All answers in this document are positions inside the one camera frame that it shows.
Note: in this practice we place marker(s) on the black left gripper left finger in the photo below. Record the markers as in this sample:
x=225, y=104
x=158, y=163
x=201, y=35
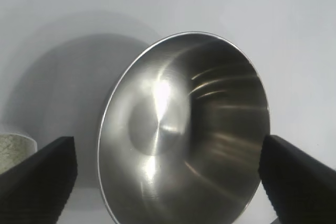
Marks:
x=36, y=187

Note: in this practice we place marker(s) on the white uncooked rice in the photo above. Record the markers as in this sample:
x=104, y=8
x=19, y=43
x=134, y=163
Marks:
x=13, y=153

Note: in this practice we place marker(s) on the clear plastic measuring cup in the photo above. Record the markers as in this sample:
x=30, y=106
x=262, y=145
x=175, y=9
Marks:
x=13, y=150

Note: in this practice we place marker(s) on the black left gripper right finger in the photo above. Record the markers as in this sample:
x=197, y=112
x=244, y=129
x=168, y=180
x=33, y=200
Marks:
x=302, y=190

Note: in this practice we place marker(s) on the stainless steel mixing bowl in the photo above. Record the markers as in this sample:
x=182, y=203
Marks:
x=170, y=129

